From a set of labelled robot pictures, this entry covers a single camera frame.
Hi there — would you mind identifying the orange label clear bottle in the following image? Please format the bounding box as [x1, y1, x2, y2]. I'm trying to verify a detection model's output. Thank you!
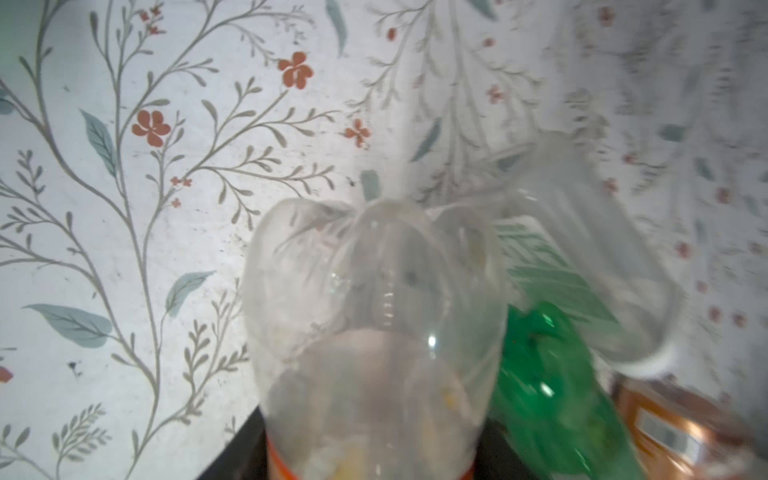
[241, 199, 507, 479]

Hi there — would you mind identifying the clear bottle white cap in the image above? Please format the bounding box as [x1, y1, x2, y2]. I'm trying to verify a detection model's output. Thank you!
[430, 130, 686, 379]

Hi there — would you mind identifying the brown label drink bottle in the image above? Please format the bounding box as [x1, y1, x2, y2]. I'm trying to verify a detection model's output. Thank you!
[612, 377, 763, 479]

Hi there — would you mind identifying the green Sprite bottle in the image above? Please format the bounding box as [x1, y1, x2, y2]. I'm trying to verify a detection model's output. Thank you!
[489, 302, 646, 479]

